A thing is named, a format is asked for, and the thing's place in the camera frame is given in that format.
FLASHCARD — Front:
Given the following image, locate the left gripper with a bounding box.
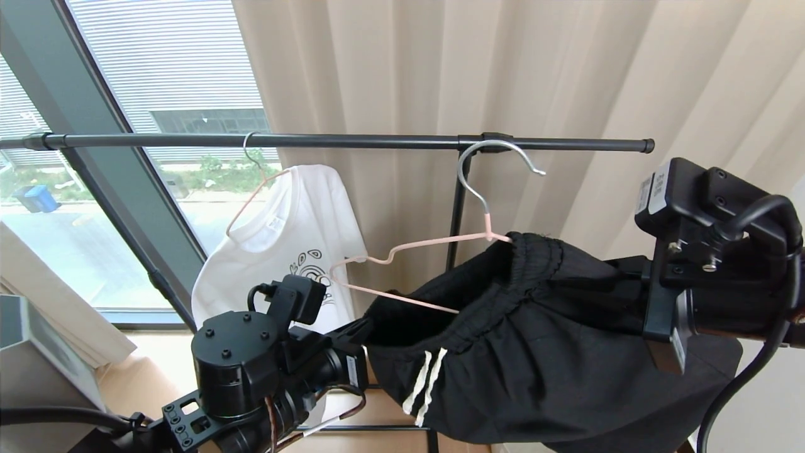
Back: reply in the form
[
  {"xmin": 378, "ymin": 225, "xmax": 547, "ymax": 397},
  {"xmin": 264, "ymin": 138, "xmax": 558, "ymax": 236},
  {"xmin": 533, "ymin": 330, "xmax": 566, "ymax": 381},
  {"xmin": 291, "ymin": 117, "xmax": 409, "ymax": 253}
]
[{"xmin": 280, "ymin": 330, "xmax": 370, "ymax": 403}]

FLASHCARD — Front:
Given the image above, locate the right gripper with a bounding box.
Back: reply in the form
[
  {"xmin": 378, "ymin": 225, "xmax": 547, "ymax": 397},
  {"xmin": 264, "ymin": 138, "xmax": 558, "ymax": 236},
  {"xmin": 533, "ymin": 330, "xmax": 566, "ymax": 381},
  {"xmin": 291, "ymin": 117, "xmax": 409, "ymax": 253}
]
[{"xmin": 643, "ymin": 277, "xmax": 805, "ymax": 375}]

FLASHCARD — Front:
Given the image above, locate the white printed t-shirt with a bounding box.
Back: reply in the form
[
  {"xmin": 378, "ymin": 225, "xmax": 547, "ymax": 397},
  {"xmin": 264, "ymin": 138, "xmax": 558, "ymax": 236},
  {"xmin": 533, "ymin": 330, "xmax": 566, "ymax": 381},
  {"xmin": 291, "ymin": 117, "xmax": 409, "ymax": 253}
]
[{"xmin": 192, "ymin": 165, "xmax": 370, "ymax": 428}]

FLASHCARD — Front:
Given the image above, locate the pink clothes hanger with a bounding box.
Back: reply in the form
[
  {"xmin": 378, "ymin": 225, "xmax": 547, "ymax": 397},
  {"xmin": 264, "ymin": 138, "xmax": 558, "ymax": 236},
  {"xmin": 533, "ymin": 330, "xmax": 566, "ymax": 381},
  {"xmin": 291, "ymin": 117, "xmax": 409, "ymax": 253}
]
[
  {"xmin": 329, "ymin": 140, "xmax": 547, "ymax": 314},
  {"xmin": 225, "ymin": 131, "xmax": 293, "ymax": 238}
]

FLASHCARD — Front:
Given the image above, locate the black garment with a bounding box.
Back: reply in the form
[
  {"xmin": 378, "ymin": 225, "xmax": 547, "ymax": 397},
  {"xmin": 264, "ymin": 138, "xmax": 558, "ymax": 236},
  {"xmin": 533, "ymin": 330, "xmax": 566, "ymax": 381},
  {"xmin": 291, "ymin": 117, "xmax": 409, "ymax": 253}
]
[{"xmin": 365, "ymin": 232, "xmax": 743, "ymax": 453}]

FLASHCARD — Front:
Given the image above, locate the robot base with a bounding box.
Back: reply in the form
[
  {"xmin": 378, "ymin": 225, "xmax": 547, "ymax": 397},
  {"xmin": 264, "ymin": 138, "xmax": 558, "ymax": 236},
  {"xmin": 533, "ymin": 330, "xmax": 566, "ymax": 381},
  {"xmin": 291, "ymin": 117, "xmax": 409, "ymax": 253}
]
[{"xmin": 0, "ymin": 294, "xmax": 108, "ymax": 453}]

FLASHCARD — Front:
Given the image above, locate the black clothes rack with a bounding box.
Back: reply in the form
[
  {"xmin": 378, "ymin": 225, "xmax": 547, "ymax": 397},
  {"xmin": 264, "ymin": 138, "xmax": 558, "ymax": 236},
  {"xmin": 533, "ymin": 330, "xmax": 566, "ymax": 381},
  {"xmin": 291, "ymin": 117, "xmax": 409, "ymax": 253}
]
[{"xmin": 0, "ymin": 131, "xmax": 656, "ymax": 453}]

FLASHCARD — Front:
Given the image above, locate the beige curtain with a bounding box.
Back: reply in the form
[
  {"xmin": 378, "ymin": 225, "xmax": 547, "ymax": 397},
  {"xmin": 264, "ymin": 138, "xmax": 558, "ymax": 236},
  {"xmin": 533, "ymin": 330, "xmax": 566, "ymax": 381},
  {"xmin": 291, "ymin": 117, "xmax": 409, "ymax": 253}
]
[
  {"xmin": 0, "ymin": 223, "xmax": 136, "ymax": 369},
  {"xmin": 231, "ymin": 0, "xmax": 805, "ymax": 296}
]

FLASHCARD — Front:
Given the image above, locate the window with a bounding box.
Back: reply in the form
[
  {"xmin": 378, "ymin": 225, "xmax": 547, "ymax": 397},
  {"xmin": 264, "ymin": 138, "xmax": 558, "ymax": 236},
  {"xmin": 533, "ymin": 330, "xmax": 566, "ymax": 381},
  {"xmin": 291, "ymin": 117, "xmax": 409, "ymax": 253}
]
[{"xmin": 0, "ymin": 0, "xmax": 284, "ymax": 328}]

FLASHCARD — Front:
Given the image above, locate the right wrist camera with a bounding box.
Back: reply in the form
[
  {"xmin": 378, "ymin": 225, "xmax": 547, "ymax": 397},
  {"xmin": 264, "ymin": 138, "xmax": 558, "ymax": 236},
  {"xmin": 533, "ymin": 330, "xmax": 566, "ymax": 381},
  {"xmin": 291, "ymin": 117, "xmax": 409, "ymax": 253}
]
[{"xmin": 634, "ymin": 157, "xmax": 802, "ymax": 296}]

